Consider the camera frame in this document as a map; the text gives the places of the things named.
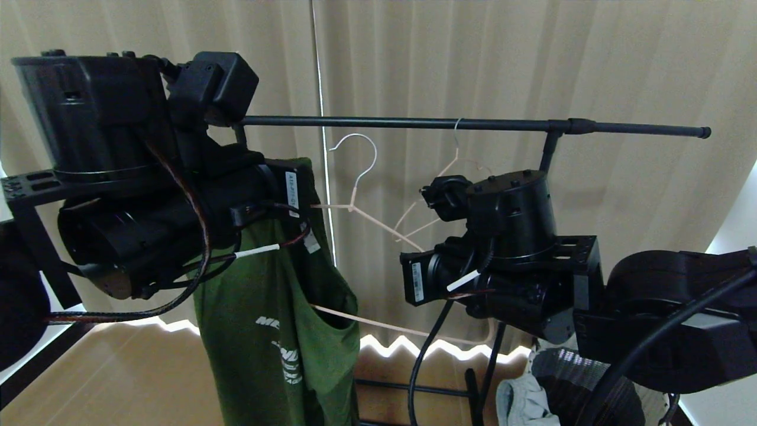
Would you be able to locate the green long-sleeved shirt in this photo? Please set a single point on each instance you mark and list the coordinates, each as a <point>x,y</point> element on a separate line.
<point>266,331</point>

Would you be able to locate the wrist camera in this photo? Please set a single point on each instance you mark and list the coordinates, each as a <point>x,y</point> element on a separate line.
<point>446,195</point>
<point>213,83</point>

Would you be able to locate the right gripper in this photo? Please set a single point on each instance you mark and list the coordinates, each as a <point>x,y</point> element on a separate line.
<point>508,290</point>

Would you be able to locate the black clothes rack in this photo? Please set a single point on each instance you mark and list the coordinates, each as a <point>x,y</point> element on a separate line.
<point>414,122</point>

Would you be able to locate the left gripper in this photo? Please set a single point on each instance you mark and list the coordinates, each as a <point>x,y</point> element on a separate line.
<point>165,231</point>

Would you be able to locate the white laundry basket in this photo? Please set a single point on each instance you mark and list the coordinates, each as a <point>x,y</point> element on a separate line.
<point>591,378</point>

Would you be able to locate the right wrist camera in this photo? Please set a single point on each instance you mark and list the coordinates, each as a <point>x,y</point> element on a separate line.
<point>446,195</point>

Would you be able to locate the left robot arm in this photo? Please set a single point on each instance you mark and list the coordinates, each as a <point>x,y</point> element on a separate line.
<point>89,112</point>

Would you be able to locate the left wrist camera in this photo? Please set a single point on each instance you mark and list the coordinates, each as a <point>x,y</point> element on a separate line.
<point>213,83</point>

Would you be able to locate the pink clothes hanger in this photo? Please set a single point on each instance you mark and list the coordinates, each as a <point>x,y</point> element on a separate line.
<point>353,198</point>
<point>456,155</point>

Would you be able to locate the beige curtain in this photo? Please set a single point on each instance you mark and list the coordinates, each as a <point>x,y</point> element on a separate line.
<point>532,59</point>

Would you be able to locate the pale grey shorts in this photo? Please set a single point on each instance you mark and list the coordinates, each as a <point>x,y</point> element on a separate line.
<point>523,405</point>

